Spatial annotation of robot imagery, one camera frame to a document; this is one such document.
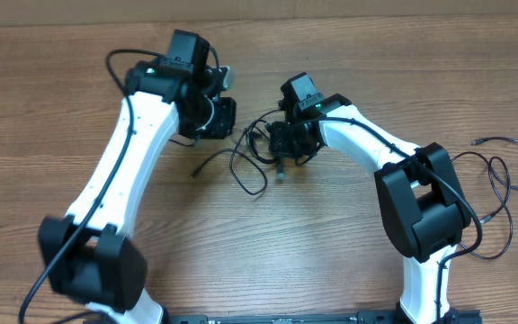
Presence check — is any black USB cable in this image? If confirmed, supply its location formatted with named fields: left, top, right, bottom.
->
left=229, top=110, right=287, bottom=197

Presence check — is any black USB-C cable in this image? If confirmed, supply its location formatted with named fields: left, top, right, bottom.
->
left=190, top=147, right=242, bottom=179

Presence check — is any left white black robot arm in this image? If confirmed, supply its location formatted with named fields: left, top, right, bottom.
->
left=34, top=30, right=237, bottom=323

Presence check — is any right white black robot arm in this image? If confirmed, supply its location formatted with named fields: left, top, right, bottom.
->
left=269, top=73, right=482, bottom=323

